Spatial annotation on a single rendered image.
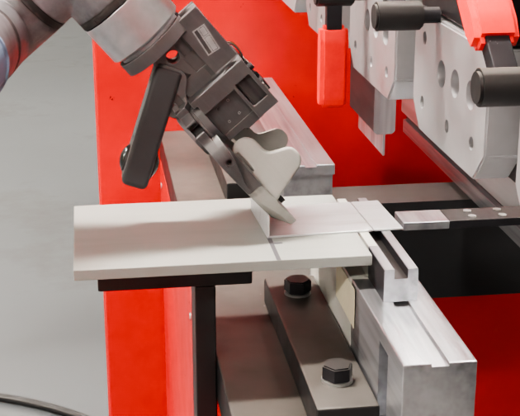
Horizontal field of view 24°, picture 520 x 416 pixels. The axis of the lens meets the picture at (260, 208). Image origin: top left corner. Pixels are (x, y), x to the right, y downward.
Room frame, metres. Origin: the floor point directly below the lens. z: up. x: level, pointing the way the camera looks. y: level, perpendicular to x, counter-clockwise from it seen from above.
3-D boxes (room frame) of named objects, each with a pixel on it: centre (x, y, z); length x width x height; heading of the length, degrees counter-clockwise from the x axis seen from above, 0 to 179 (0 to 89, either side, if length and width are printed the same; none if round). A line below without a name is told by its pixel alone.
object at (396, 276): (1.06, -0.11, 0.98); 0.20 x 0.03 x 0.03; 8
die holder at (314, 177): (1.63, -0.03, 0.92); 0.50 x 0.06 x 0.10; 8
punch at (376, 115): (1.09, -0.10, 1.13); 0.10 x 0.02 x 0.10; 8
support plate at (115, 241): (1.07, 0.04, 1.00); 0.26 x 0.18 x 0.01; 98
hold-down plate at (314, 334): (1.04, -0.05, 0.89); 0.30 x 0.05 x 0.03; 8
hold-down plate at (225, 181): (1.68, 0.04, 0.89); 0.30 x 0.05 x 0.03; 8
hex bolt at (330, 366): (0.94, -0.07, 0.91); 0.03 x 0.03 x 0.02
